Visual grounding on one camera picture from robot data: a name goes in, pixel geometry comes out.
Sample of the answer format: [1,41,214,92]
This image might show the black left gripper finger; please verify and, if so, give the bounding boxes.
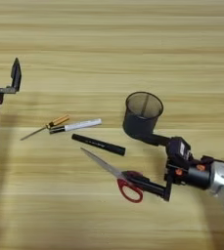
[10,58,22,94]

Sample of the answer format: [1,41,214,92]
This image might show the red handled scissors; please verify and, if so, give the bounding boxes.
[79,146,145,204]

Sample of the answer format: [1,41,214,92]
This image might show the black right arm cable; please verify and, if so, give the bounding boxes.
[201,154,224,164]

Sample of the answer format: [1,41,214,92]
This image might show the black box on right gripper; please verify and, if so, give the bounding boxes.
[165,136,194,161]

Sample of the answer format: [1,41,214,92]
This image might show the black mesh pen cup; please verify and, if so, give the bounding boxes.
[122,91,164,142]

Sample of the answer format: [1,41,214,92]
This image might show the black pen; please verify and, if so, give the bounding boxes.
[70,133,127,157]

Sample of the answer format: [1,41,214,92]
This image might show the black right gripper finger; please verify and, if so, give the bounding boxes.
[134,131,171,147]
[126,172,170,200]

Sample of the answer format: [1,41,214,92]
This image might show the white marker with black cap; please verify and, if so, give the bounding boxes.
[48,117,103,135]

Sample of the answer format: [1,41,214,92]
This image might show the amber handled small screwdriver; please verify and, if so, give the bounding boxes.
[20,113,71,142]

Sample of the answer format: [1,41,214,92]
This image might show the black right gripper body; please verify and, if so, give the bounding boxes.
[163,156,214,202]

